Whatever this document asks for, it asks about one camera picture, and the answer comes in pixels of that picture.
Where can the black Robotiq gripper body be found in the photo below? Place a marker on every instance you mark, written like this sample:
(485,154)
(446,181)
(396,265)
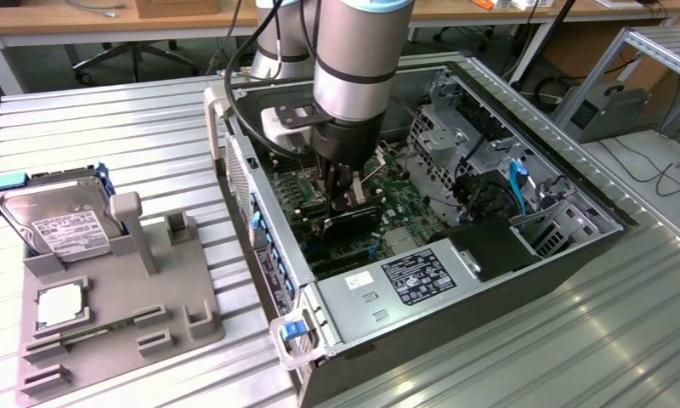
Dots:
(345,144)

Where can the green expansion card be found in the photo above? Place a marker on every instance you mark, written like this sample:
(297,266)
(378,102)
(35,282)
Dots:
(353,223)

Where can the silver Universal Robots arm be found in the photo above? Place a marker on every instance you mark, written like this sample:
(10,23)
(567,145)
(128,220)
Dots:
(357,64)

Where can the CPU socket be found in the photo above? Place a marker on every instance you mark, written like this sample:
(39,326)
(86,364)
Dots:
(316,187)

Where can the metal socket cover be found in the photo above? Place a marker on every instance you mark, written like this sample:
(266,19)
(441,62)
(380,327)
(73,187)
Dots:
(373,172)

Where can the RAM stick with white label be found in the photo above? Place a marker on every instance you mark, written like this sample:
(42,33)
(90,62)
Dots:
(314,217)

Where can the green motherboard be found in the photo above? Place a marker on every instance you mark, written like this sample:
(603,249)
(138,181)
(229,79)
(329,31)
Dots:
(410,204)

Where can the silver chipset heatsink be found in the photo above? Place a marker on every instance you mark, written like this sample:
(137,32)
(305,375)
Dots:
(398,239)

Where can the silver perforated drive cage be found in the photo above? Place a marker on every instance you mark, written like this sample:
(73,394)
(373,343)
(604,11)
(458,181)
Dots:
(441,191)

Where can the black expansion slot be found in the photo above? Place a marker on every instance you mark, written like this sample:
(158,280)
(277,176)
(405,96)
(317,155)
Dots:
(345,265)
(340,257)

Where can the black plastic shroud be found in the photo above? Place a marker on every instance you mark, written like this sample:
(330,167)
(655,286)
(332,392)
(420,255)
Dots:
(486,248)

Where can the grey power supply unit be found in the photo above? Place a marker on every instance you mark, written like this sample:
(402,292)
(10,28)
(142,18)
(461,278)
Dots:
(362,314)

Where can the blue case latch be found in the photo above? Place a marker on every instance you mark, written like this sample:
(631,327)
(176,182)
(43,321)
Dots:
(293,330)

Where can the black chair base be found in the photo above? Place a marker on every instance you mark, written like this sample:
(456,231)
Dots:
(464,32)

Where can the silver disk bay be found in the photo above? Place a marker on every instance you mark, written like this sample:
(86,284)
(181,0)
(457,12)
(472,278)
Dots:
(549,242)

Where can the open black PC case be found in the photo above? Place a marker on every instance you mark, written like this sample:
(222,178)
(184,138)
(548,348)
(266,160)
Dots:
(486,323)

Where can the grey parts rack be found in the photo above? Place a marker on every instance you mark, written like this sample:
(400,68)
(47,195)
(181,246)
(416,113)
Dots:
(146,297)

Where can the office chair with star base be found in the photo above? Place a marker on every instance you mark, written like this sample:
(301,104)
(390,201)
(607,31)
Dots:
(136,53)

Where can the brown cardboard box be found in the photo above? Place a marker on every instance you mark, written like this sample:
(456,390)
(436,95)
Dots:
(176,8)

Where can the small white box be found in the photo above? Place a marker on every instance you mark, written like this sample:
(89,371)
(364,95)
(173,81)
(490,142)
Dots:
(529,4)

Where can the silver hard disk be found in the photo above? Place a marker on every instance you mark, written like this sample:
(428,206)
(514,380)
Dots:
(62,221)

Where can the black slanted pole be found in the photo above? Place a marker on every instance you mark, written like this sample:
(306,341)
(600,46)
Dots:
(564,8)

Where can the bare green RAM stick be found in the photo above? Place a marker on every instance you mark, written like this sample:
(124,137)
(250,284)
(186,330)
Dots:
(98,330)

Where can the long wooden desk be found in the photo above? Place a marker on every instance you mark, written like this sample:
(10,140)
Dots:
(600,13)

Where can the silver CPU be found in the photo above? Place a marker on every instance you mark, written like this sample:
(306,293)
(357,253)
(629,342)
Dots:
(62,306)

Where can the blue disk caddy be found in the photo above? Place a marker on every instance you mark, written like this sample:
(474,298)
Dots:
(7,182)

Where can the wooden desk with white legs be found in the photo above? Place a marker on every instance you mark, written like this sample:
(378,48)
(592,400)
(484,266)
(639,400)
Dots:
(33,21)

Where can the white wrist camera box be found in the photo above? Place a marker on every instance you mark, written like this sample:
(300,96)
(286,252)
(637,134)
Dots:
(274,129)

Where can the aluminium profile frame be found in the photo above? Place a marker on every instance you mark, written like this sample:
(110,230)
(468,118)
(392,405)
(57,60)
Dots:
(665,47)

